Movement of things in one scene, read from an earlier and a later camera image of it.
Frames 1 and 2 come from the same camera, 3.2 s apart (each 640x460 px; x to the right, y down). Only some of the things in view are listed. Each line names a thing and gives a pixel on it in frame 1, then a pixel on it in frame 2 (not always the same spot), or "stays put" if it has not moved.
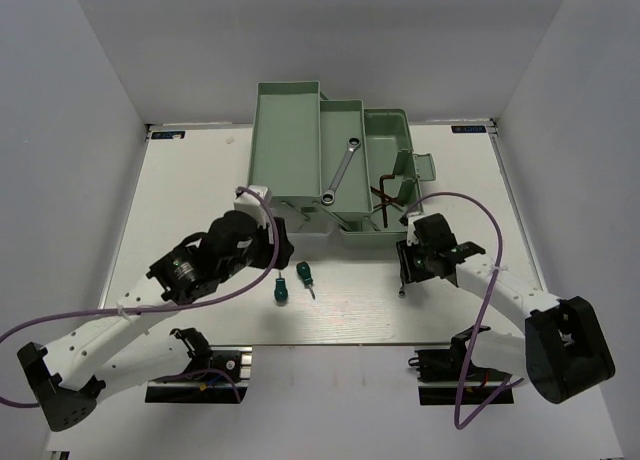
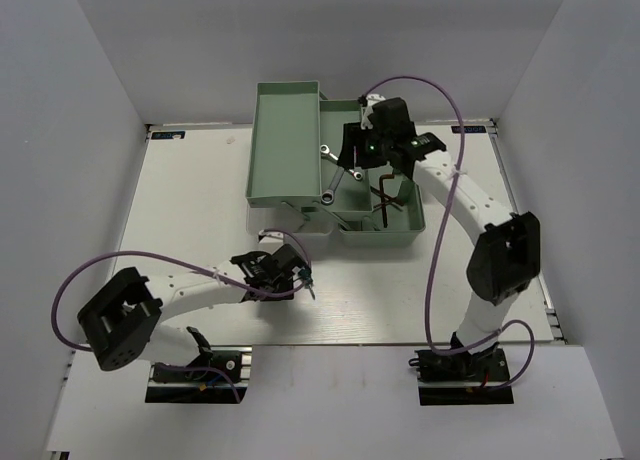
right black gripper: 409,272 -> 353,136
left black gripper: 285,246 -> 286,285
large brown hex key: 382,189 stays put
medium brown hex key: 387,197 stays put
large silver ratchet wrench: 328,197 stays put
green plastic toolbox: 330,165 stays put
